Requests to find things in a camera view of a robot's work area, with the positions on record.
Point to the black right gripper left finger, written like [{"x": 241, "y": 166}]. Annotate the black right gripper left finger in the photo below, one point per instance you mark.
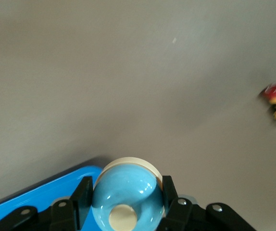
[{"x": 61, "y": 216}]

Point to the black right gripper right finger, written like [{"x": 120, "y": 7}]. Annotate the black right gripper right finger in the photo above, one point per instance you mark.
[{"x": 183, "y": 216}]

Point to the light blue call bell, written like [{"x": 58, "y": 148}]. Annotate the light blue call bell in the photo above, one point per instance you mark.
[{"x": 128, "y": 187}]

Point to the blue plastic tray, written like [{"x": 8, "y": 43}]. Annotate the blue plastic tray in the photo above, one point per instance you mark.
[{"x": 44, "y": 190}]

